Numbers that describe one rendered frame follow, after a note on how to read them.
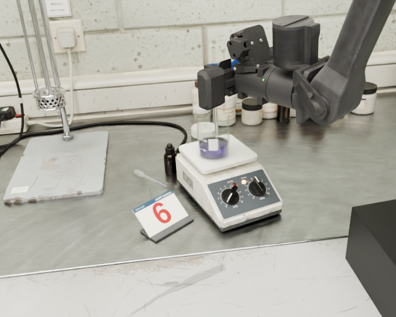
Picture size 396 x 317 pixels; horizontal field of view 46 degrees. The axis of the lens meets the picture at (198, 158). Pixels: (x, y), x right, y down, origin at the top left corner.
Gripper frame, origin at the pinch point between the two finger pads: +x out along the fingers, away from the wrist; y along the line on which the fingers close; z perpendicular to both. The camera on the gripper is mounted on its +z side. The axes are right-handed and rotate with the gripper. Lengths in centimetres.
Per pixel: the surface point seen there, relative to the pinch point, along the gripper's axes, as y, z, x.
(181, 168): 3.6, -20.3, 8.1
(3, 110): 15, -19, 66
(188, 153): 2.7, -16.8, 6.4
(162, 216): 13.7, -23.8, 2.1
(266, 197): -1.3, -22.0, -9.6
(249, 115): -29.8, -22.5, 19.0
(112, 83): -11, -16, 52
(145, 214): 16.5, -22.7, 3.4
